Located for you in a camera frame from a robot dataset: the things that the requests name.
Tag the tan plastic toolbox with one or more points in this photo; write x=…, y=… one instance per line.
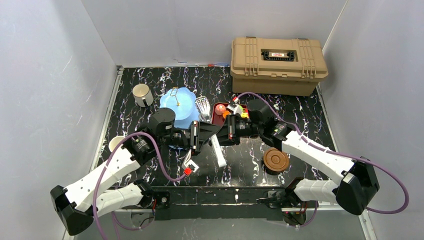
x=291, y=67

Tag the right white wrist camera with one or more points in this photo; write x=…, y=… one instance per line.
x=234, y=108

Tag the red blue pen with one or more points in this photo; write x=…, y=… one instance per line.
x=218, y=65

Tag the red rectangular tray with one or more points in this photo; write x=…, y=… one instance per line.
x=218, y=119

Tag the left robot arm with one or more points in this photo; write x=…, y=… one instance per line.
x=79, y=204

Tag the yellow cake slice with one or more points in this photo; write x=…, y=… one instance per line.
x=245, y=115

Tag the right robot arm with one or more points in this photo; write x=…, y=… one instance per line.
x=351, y=183

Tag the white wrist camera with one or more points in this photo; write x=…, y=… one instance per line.
x=234, y=108
x=188, y=165

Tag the light blue cup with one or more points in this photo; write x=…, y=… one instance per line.
x=114, y=142

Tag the orange cookie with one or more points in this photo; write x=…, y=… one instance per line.
x=225, y=114

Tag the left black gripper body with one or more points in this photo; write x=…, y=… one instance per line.
x=195, y=136

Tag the pink sugared cake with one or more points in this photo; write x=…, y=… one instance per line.
x=220, y=109

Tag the blue three-tier cake stand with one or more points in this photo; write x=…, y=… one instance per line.
x=180, y=107

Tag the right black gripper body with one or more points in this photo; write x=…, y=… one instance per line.
x=232, y=129

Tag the beige ribbed mug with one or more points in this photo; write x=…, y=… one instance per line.
x=143, y=95

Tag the round brown wooden box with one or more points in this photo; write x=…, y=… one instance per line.
x=275, y=161

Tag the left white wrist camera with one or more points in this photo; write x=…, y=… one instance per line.
x=188, y=165

